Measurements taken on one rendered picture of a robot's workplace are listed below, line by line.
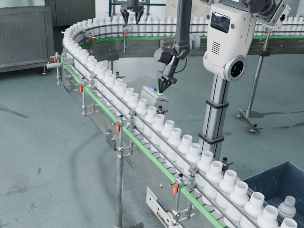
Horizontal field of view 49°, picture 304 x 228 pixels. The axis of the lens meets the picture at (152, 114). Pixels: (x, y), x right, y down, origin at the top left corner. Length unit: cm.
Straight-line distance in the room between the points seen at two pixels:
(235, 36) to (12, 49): 319
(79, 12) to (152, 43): 382
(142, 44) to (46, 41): 186
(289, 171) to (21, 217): 181
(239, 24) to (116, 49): 139
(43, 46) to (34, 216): 252
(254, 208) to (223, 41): 102
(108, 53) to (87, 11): 387
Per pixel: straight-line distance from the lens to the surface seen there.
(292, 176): 170
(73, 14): 666
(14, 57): 453
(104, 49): 289
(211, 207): 125
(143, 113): 151
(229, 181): 114
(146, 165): 150
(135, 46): 297
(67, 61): 219
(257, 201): 108
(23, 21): 443
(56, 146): 326
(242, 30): 184
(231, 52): 186
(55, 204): 268
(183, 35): 157
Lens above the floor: 186
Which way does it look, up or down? 29 degrees down
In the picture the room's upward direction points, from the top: 4 degrees clockwise
